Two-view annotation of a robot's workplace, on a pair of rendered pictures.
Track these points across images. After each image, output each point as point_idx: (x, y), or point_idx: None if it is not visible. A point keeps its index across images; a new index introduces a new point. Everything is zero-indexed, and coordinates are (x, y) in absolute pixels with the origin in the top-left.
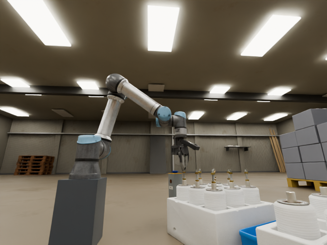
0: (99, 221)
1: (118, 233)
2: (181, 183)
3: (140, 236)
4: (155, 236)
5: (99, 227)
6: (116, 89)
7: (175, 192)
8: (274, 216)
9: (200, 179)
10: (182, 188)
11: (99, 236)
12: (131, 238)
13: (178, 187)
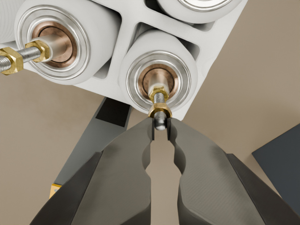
0: (297, 160)
1: (225, 148)
2: (77, 150)
3: (218, 110)
4: (202, 89)
5: (290, 153)
6: None
7: (115, 136)
8: None
9: (43, 43)
10: (197, 68)
11: (272, 147)
12: (231, 116)
13: (195, 88)
